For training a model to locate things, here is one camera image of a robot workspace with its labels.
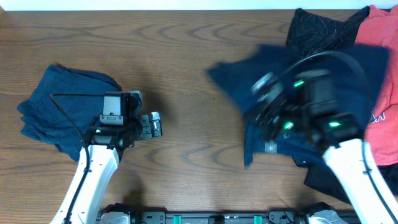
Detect dark navy shorts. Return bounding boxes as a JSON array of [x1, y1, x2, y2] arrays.
[[208, 45, 389, 167]]

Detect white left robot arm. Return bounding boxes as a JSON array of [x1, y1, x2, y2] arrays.
[[52, 91, 162, 224]]

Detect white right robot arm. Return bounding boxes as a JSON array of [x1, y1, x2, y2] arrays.
[[251, 70, 397, 223]]

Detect folded blue shorts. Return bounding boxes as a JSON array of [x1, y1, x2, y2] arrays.
[[17, 65, 121, 161]]

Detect black patterned garment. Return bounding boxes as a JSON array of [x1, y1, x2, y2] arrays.
[[285, 6, 370, 58]]

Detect red t-shirt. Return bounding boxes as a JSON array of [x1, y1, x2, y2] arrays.
[[354, 4, 398, 166]]

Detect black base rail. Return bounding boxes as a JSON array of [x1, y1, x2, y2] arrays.
[[94, 202, 361, 224]]

